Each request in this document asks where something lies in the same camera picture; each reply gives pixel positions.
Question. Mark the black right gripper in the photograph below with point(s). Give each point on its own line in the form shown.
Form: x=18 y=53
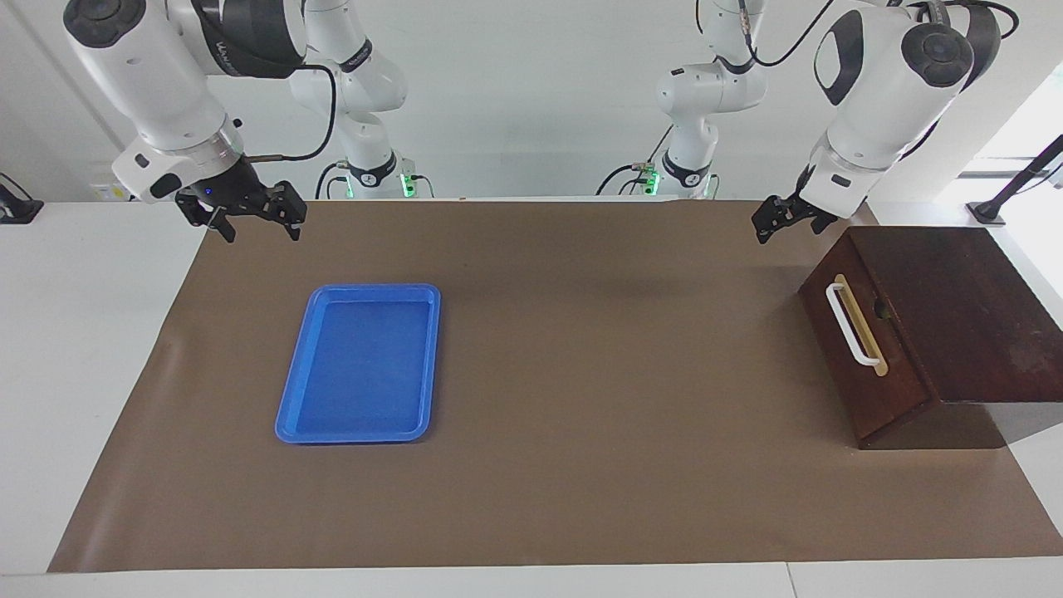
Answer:
x=237 y=199

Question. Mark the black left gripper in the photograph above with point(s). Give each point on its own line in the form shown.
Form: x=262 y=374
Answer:
x=801 y=209

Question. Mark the wooden drawer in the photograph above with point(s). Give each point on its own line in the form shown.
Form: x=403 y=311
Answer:
x=901 y=365

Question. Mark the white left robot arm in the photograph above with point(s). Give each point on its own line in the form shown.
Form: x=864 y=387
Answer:
x=880 y=108

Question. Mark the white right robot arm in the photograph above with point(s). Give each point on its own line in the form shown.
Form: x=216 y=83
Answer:
x=149 y=75

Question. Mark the dark wooden drawer cabinet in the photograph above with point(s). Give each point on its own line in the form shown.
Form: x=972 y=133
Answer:
x=980 y=316

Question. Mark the blue plastic tray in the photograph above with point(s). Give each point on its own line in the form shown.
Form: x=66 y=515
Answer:
x=361 y=365

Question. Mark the black angled stand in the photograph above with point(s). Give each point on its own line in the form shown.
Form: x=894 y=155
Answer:
x=1017 y=181

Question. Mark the brown table mat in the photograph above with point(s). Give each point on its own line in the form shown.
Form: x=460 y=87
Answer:
x=581 y=465

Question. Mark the white wall outlet box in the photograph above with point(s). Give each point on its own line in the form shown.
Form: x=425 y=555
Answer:
x=106 y=191

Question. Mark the black clamp mount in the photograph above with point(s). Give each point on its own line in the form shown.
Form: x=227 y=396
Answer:
x=18 y=209

